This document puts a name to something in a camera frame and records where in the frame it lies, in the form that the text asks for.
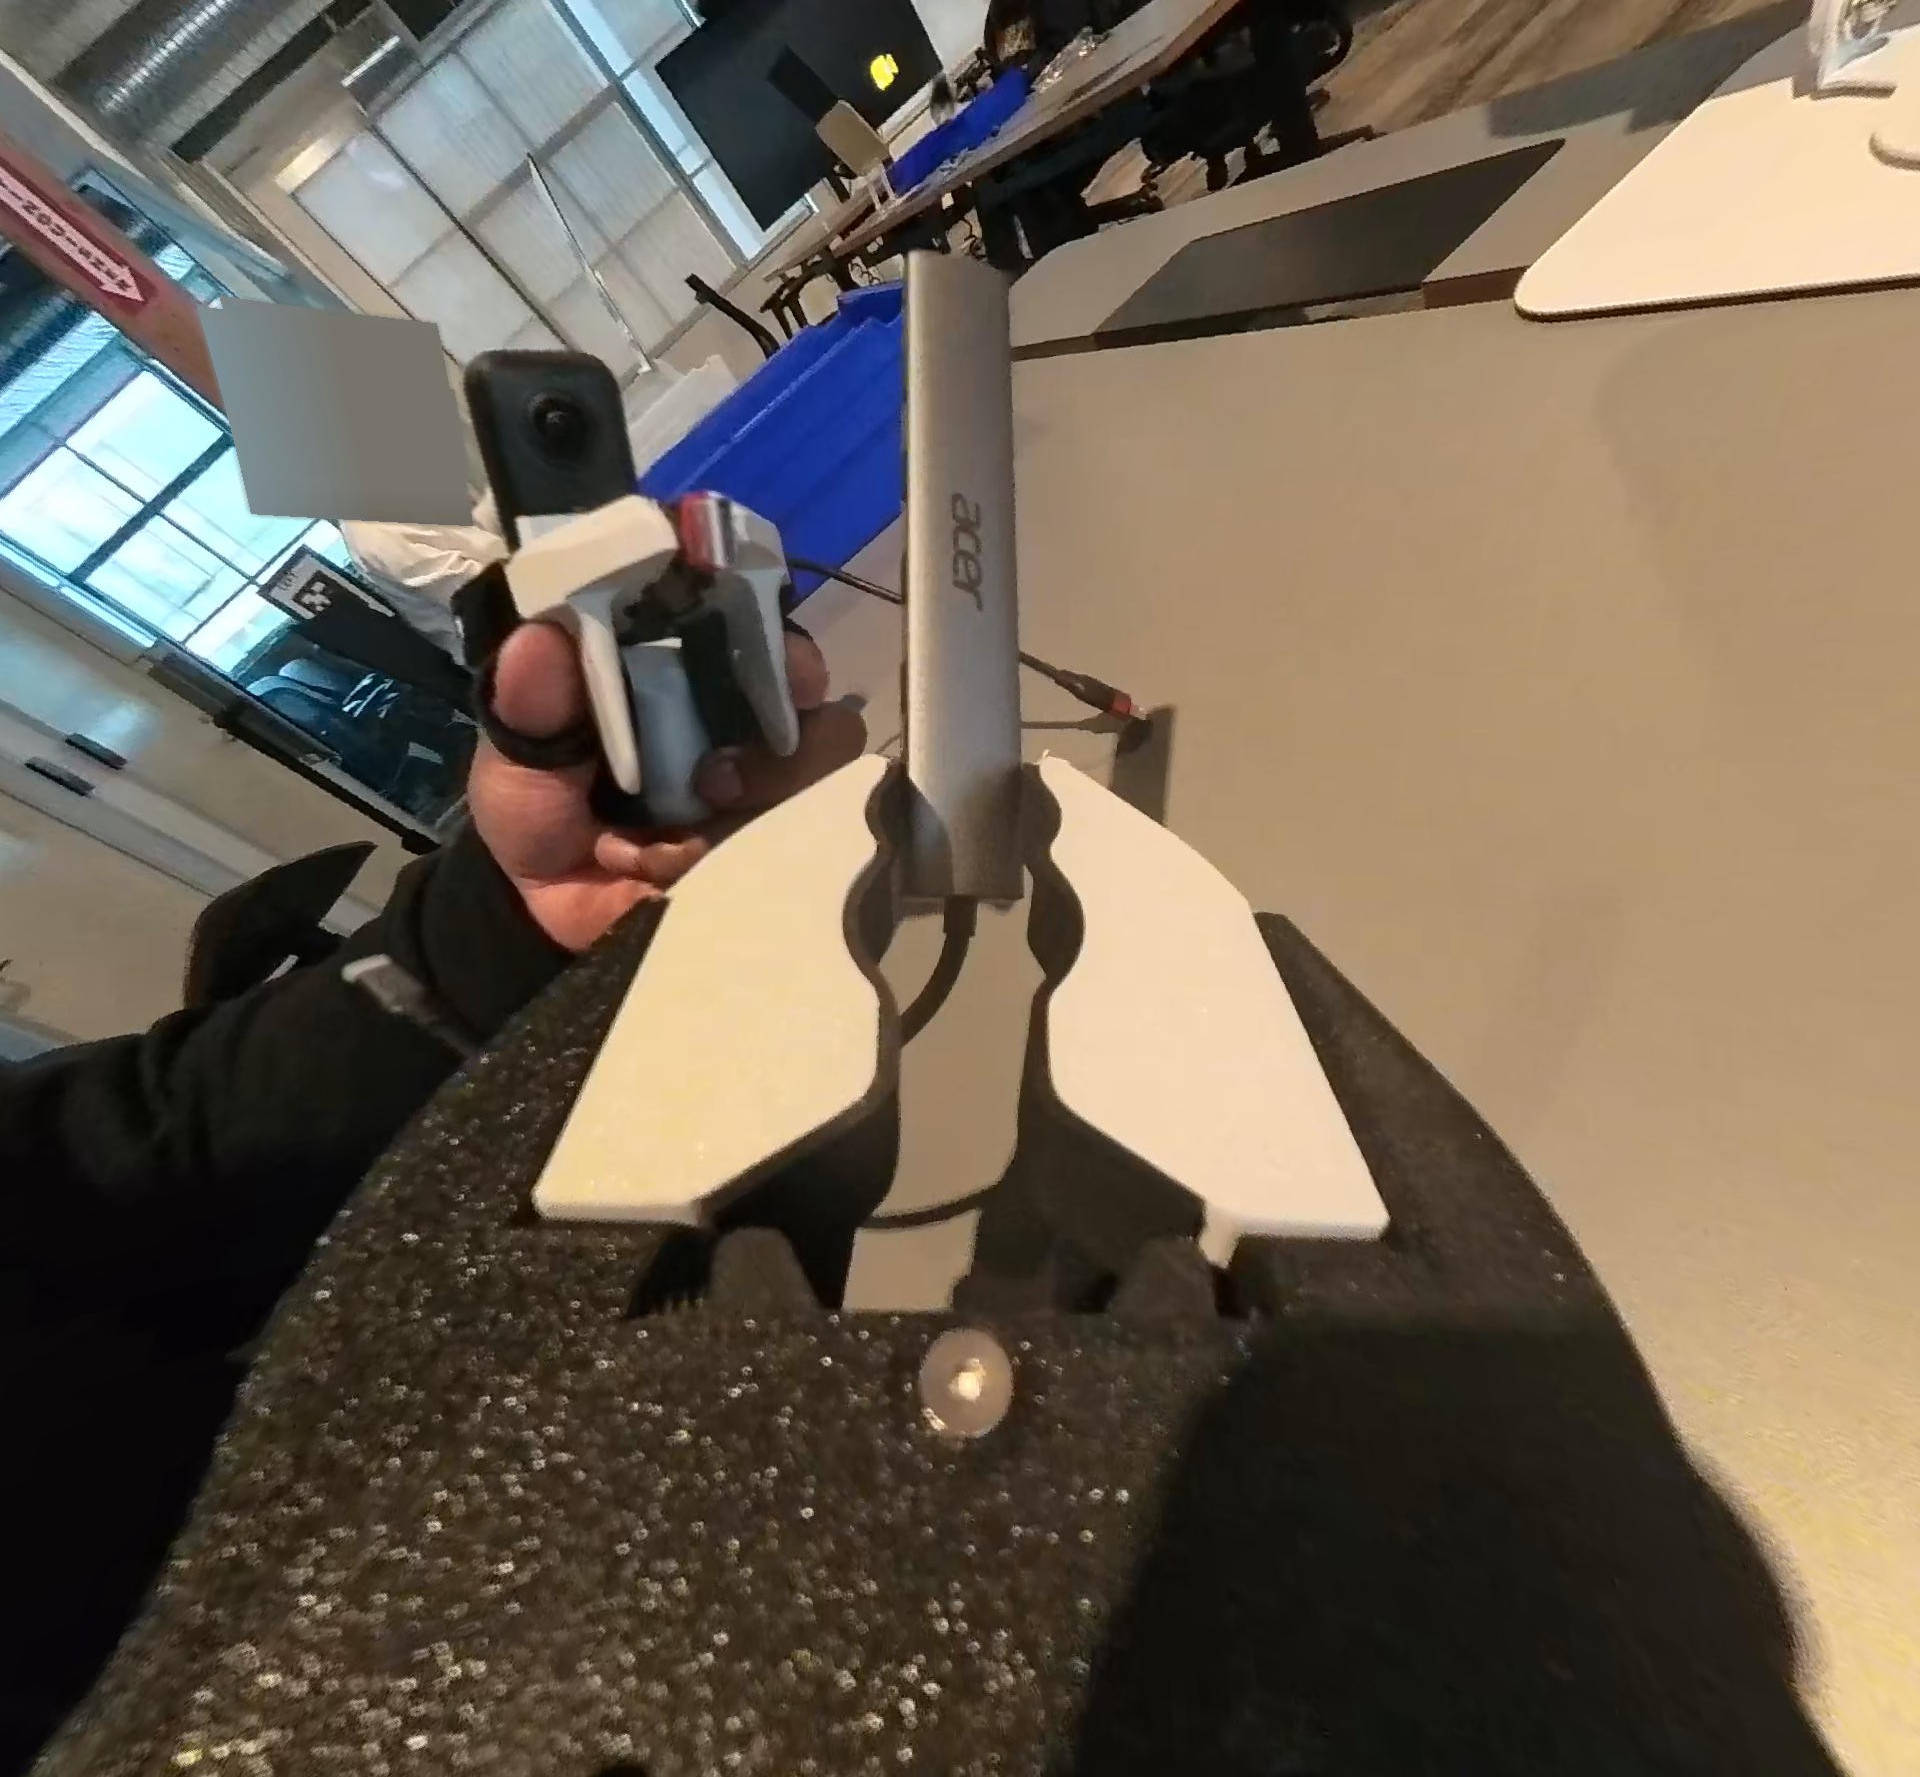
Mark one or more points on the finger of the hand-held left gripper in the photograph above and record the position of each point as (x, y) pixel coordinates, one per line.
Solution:
(761, 593)
(585, 561)

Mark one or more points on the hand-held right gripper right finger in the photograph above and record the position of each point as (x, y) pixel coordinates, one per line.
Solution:
(1199, 1043)

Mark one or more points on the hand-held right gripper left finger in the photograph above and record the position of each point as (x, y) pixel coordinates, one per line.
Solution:
(721, 1043)

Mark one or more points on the blue plastic bin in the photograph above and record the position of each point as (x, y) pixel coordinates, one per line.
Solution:
(810, 412)

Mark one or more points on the grey usb hub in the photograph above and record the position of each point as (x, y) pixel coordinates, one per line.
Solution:
(961, 457)

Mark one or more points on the person's left hand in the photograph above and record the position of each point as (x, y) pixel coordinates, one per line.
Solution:
(569, 849)

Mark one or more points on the printed tag sign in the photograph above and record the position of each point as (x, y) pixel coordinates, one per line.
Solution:
(318, 588)

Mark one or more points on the grey wristband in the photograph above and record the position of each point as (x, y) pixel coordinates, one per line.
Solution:
(393, 997)

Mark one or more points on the silver laptop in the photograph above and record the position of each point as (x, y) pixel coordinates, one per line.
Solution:
(850, 141)

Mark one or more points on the large black monitor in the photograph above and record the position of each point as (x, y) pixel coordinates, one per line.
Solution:
(794, 52)

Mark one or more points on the small blue bin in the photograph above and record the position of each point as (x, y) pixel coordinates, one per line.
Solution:
(961, 127)

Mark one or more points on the red arrow sign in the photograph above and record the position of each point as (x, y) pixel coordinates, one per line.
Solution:
(73, 233)

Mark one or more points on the long wooden desk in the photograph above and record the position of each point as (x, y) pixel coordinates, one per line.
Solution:
(1199, 24)

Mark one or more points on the white desk mat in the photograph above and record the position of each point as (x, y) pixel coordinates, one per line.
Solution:
(1725, 203)

